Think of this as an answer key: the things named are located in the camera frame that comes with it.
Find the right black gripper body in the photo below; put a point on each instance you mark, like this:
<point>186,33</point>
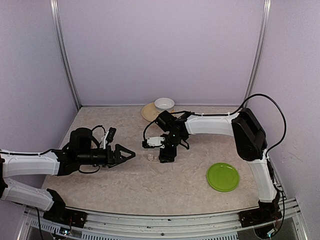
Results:
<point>166,154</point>

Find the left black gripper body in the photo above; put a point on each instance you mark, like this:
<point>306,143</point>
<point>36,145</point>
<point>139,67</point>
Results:
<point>110,161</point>

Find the clear plastic pill organizer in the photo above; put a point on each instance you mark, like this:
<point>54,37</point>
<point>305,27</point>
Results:
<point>152,158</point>

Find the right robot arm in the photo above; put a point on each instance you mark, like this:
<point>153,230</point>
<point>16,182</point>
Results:
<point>249,136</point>

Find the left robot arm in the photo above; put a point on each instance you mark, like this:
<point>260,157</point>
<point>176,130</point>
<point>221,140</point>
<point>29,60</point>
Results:
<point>83,149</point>

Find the beige round plate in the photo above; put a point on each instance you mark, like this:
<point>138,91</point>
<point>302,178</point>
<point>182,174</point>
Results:
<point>150,113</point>

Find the white ceramic bowl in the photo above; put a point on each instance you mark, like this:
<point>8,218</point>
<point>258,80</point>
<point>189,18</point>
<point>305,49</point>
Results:
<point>164,104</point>

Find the green round plate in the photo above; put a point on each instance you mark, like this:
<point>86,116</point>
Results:
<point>223,177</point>

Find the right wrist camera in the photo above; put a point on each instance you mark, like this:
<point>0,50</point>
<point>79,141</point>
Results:
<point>153,142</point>

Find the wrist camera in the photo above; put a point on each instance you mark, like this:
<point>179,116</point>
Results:
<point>153,142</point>
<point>108,137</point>

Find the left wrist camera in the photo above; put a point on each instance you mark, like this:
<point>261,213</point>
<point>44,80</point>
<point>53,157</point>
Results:
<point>108,137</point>

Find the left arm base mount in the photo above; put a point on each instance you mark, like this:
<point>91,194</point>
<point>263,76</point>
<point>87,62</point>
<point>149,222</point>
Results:
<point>62,215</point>

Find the front aluminium rail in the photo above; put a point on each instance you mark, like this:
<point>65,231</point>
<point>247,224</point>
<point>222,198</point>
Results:
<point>213,226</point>

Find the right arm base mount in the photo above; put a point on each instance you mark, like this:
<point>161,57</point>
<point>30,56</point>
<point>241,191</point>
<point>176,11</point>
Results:
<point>266,212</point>

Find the left aluminium frame post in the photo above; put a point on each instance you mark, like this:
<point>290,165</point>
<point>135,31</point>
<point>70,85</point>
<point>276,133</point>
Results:
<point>63,53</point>

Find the aluminium frame post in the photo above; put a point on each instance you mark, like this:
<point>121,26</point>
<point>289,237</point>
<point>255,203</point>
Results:
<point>260,47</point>
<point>63,53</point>

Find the right aluminium frame post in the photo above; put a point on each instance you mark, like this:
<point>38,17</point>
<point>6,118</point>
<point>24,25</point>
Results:
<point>260,47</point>

